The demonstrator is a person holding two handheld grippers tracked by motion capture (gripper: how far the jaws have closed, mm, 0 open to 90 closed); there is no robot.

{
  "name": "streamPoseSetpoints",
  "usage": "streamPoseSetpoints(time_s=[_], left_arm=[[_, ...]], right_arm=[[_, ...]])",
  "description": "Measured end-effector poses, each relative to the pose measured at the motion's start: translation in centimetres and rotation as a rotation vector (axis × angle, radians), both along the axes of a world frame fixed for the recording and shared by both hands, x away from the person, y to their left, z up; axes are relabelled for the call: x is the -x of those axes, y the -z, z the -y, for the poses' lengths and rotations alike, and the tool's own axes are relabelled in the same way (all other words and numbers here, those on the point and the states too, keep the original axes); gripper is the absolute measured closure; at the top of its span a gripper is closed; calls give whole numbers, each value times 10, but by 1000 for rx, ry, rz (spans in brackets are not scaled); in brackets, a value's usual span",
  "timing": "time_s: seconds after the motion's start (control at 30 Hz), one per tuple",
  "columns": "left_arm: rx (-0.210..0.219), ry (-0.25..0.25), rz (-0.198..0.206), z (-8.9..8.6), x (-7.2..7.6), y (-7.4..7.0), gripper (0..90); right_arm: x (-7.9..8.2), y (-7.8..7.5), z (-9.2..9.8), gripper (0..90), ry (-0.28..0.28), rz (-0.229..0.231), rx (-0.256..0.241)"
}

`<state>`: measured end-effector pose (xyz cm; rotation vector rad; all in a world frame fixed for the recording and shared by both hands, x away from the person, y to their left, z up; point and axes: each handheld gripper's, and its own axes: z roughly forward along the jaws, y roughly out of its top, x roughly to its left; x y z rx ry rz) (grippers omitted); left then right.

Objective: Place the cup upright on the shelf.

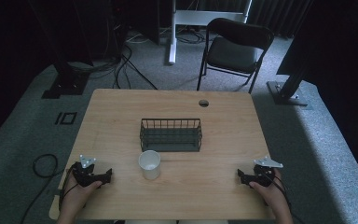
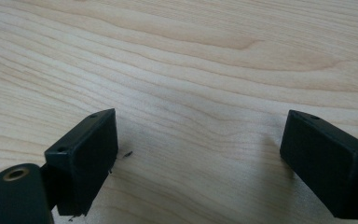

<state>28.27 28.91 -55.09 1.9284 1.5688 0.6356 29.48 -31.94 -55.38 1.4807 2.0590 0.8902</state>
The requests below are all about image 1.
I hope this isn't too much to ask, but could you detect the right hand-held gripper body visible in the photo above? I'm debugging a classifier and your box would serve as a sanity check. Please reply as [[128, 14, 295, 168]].
[[245, 156, 284, 189]]

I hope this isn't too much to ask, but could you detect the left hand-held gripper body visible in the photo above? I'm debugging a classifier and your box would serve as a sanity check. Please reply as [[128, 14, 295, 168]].
[[71, 154, 106, 189]]

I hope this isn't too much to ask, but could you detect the person's right hand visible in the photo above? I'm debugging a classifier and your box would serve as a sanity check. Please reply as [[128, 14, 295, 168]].
[[248, 168, 289, 213]]

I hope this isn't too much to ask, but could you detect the person's left hand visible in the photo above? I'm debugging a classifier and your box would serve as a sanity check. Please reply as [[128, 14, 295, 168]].
[[59, 172, 103, 217]]

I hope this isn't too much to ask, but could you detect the white cup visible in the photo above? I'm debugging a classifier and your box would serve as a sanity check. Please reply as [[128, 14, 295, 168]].
[[137, 149, 162, 181]]

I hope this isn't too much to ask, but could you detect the black metal stand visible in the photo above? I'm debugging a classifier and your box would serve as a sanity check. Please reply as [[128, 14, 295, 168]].
[[27, 0, 95, 100], [266, 0, 316, 107]]

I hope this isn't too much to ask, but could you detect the black folding chair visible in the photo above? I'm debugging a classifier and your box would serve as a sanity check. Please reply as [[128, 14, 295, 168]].
[[196, 17, 275, 94]]

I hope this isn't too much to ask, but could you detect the dark curtain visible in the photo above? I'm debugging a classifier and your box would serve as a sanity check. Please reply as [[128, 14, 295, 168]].
[[248, 0, 315, 39]]

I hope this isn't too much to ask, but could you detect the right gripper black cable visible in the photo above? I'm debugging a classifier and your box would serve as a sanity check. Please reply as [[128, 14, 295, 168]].
[[269, 170, 306, 224]]

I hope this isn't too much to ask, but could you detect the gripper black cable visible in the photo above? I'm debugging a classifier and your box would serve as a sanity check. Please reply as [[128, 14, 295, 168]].
[[19, 153, 79, 224], [269, 170, 306, 224]]

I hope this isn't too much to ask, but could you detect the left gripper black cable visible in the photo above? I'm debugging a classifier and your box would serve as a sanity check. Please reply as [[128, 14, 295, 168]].
[[19, 153, 79, 224]]

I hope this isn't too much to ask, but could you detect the dark wire basket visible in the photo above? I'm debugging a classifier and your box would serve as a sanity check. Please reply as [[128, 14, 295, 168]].
[[139, 118, 204, 153]]

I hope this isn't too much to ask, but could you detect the bundle of black floor cables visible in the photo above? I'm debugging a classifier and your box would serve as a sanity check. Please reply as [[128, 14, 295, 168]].
[[69, 29, 159, 91]]

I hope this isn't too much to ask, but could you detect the white metal desk frame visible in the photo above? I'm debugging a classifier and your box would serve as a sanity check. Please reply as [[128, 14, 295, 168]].
[[167, 0, 254, 66]]

